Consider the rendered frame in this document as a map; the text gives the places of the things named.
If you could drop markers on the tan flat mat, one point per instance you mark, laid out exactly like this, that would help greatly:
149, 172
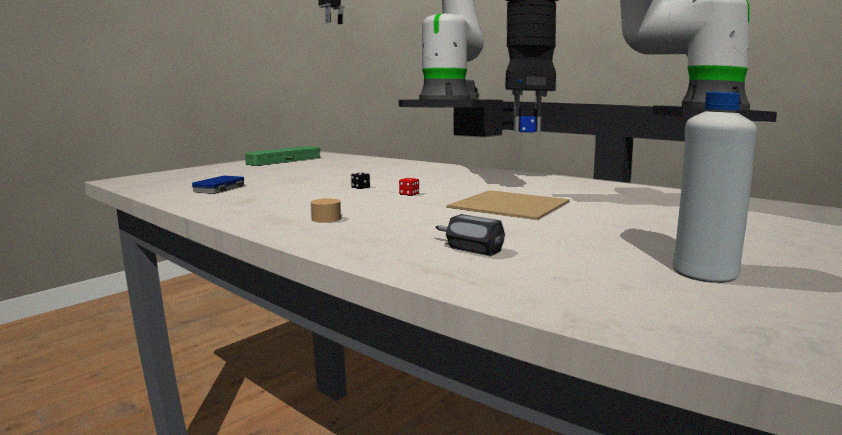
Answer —
510, 204

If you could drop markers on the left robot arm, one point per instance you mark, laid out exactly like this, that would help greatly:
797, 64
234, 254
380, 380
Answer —
714, 34

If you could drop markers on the tan cylinder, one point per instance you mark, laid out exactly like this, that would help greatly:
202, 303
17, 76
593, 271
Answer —
325, 210

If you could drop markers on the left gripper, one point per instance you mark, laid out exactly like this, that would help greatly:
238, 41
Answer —
531, 39

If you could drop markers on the blue die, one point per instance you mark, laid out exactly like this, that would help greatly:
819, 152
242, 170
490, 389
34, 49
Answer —
528, 124

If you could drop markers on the white plastic bottle with blue cap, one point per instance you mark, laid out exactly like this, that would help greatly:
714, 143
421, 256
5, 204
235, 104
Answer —
715, 192

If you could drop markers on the red die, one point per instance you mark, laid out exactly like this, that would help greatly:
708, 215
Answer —
409, 186

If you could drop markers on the black die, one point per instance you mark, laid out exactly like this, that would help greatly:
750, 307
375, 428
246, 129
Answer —
360, 180

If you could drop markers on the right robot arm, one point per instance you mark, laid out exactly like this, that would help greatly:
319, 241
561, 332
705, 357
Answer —
449, 41

